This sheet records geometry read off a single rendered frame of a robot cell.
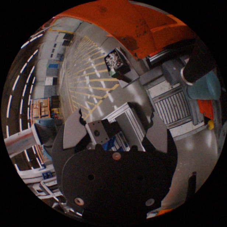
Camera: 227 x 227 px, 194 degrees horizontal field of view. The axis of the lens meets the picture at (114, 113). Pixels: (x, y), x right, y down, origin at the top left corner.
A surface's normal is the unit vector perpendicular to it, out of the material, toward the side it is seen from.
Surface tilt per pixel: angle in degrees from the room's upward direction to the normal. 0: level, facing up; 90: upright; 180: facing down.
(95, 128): 90
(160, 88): 0
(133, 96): 0
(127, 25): 90
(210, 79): 0
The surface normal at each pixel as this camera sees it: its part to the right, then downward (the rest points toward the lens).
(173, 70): -0.61, 0.16
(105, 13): 0.36, 0.93
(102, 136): 0.66, -0.44
